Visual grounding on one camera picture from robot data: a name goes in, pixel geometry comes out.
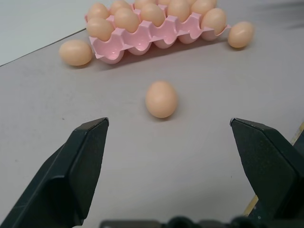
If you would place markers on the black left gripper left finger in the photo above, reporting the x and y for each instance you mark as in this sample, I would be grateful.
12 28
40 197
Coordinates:
71 171

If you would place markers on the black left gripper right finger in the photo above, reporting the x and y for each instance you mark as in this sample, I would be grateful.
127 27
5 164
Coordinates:
268 166

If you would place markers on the pink plastic egg tray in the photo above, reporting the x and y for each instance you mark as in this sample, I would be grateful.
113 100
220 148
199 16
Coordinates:
152 35

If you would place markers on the beige egg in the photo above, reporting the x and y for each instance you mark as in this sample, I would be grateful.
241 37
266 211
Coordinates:
178 10
152 14
126 19
99 28
120 4
240 34
164 1
161 99
204 4
75 52
213 21
144 2
97 10

